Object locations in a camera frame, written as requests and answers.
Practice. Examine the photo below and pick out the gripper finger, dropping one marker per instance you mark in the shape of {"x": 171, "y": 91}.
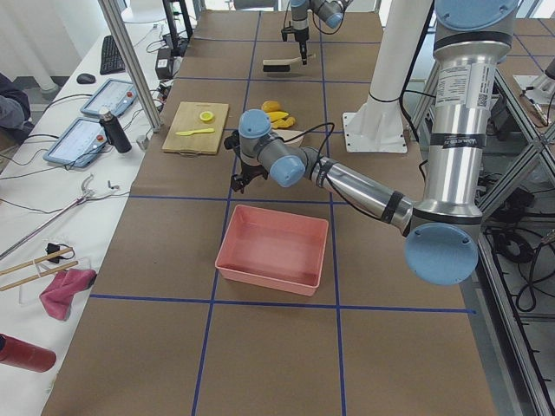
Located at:
{"x": 303, "y": 52}
{"x": 238, "y": 183}

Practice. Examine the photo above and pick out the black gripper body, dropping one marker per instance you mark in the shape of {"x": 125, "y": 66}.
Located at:
{"x": 248, "y": 170}
{"x": 300, "y": 35}

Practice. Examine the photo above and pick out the beige hand brush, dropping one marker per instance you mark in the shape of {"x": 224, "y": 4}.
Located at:
{"x": 285, "y": 65}

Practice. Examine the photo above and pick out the beige plastic dustpan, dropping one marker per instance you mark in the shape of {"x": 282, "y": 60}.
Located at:
{"x": 291, "y": 137}

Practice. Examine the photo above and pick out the tan toy ginger root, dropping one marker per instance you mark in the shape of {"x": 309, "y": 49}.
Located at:
{"x": 284, "y": 123}

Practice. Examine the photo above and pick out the yellow toy corn cob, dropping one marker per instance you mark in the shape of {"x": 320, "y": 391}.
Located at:
{"x": 277, "y": 115}

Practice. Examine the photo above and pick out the brown toy potato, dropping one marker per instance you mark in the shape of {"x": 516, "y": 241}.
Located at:
{"x": 271, "y": 106}

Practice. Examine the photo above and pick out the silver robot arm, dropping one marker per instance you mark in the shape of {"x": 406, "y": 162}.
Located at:
{"x": 330, "y": 12}
{"x": 441, "y": 229}

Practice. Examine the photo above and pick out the pink plastic bin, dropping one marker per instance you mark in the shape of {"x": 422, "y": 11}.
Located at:
{"x": 273, "y": 249}

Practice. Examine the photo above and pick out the yellow plastic knife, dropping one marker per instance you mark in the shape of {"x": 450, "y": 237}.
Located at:
{"x": 195, "y": 131}

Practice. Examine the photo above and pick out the wooden cutting board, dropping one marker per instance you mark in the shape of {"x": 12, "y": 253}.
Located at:
{"x": 187, "y": 118}

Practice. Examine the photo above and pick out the yellow toy lemon slice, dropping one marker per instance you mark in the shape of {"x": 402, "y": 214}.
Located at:
{"x": 206, "y": 116}

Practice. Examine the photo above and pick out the black water bottle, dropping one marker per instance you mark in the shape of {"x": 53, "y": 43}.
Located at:
{"x": 114, "y": 131}

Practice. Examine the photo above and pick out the black power adapter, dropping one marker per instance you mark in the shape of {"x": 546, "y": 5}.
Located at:
{"x": 165, "y": 66}

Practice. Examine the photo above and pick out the far blue teach pendant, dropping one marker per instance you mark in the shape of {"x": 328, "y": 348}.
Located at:
{"x": 116, "y": 95}

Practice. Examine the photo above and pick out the blue teach pendant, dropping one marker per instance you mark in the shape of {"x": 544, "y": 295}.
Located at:
{"x": 78, "y": 145}
{"x": 116, "y": 95}

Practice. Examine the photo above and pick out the near blue teach pendant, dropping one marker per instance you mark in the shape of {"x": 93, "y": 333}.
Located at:
{"x": 78, "y": 145}

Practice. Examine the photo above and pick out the black keyboard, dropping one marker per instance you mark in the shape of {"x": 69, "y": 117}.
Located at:
{"x": 111, "y": 60}

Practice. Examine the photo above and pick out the black computer mouse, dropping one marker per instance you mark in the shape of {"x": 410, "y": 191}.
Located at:
{"x": 85, "y": 79}

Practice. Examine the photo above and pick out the wooden stick pair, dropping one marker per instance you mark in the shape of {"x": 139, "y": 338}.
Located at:
{"x": 37, "y": 268}

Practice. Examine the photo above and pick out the pink cloth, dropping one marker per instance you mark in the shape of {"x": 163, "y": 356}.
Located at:
{"x": 57, "y": 298}

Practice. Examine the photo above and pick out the seated person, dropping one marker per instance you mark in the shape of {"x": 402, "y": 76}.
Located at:
{"x": 15, "y": 111}

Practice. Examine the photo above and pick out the red cylinder bottle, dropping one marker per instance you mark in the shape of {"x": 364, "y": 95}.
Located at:
{"x": 21, "y": 354}

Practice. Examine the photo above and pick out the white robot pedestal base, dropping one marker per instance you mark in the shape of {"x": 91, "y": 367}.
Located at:
{"x": 377, "y": 125}

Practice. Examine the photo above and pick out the aluminium frame post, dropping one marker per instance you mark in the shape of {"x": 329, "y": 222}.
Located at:
{"x": 118, "y": 30}

